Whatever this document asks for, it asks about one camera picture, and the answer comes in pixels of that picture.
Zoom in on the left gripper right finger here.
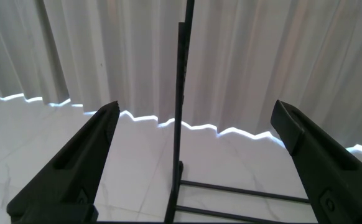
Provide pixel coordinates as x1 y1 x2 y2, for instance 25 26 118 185
270 99 362 223

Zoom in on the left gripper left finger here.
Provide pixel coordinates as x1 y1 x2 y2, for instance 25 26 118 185
6 100 121 223

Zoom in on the black clothes rack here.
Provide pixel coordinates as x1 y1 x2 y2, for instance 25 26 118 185
164 0 311 224

